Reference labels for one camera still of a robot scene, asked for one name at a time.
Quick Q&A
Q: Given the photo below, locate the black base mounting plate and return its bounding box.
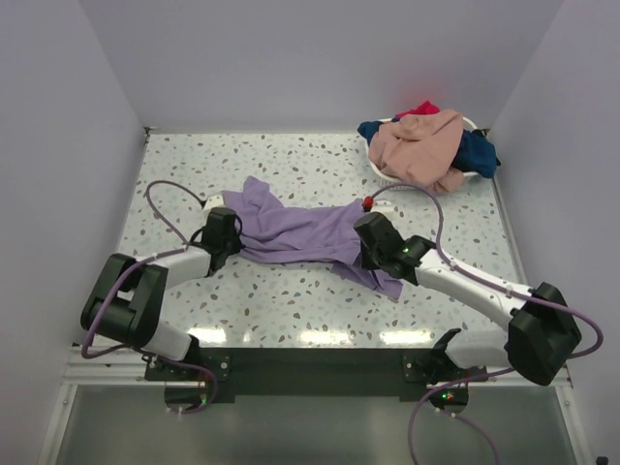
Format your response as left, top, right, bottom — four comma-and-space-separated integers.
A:
144, 348, 486, 403

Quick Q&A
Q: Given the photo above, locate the peach pink t shirt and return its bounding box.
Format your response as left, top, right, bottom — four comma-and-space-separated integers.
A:
368, 109, 464, 194

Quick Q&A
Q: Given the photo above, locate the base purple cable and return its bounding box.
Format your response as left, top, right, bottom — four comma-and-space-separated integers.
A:
167, 367, 225, 417
406, 367, 500, 465

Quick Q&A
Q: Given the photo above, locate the navy blue t shirt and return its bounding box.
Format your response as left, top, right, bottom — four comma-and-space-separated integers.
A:
356, 117, 501, 178

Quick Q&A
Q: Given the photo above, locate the white laundry basket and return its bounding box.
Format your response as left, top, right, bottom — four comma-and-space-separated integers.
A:
364, 116, 480, 186

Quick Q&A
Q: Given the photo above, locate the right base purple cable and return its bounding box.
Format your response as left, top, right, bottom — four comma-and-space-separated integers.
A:
406, 367, 500, 465

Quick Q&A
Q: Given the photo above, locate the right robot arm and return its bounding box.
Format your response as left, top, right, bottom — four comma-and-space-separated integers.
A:
354, 212, 581, 386

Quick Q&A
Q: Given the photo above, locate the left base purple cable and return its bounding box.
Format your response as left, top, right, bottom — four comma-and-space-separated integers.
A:
167, 367, 225, 417

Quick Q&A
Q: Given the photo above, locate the lavender t shirt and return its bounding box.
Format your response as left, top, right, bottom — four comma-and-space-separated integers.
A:
222, 176, 403, 299

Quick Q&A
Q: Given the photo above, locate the red t shirt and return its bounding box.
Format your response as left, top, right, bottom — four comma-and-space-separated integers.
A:
393, 100, 441, 120

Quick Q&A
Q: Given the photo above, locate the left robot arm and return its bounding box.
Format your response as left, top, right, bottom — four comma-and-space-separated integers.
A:
80, 207, 243, 380

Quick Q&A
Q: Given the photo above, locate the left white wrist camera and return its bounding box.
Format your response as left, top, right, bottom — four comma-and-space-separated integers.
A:
201, 192, 226, 216

